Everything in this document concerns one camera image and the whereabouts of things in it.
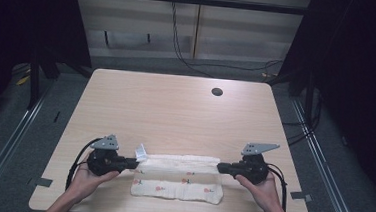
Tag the small black floor piece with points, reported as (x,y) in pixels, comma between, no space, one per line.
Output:
(57,117)

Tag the yellow floor marker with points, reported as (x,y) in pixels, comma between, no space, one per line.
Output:
(22,80)

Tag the black metal stand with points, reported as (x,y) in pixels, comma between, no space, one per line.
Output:
(34,85)

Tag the person's left hand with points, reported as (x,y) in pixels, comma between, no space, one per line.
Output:
(85,182)

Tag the dark curtain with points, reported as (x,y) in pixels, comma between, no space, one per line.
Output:
(21,24)
(361,81)

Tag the person's right hand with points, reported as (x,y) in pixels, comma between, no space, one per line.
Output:
(265,195)

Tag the dark round table grommet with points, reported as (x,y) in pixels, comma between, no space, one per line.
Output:
(217,91)

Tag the metal floor rail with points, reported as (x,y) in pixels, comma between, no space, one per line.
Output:
(9,143)
(324,175)

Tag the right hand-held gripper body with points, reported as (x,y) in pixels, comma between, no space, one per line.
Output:
(251,169)

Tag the black horizontal frame bar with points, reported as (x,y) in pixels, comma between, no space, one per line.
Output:
(190,0)

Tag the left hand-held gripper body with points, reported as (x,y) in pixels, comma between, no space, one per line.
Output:
(103,162)

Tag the white towel with red print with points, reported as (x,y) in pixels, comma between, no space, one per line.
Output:
(177,185)

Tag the grey tape strip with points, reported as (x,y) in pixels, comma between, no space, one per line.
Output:
(300,195)
(42,182)

